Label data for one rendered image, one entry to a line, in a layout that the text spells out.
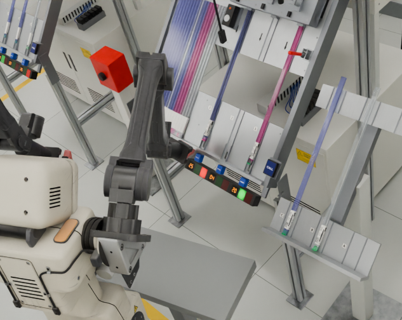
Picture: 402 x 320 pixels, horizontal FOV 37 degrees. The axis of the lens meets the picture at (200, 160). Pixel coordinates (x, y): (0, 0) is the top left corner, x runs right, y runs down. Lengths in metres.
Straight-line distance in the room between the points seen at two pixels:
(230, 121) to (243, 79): 0.53
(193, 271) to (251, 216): 0.92
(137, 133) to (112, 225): 0.24
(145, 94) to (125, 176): 0.24
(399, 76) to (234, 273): 1.08
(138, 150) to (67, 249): 0.28
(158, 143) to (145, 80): 0.40
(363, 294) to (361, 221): 0.44
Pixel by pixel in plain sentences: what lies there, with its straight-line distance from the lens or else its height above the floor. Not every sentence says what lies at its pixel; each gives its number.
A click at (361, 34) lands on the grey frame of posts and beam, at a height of 1.01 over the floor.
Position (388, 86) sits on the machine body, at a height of 0.62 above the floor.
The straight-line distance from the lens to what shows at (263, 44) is 2.08.
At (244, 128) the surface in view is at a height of 0.81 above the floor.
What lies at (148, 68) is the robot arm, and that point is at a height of 1.34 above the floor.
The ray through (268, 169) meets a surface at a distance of 1.95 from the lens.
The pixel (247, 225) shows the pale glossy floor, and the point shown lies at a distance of 2.83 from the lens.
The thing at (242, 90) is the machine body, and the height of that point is 0.62.
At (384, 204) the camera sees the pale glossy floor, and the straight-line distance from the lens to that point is 2.85.
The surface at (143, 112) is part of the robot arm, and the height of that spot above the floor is 1.30.
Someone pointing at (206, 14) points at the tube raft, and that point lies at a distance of 2.25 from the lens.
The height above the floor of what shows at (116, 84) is 0.67.
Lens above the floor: 2.20
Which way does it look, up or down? 44 degrees down
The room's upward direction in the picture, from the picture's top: 17 degrees counter-clockwise
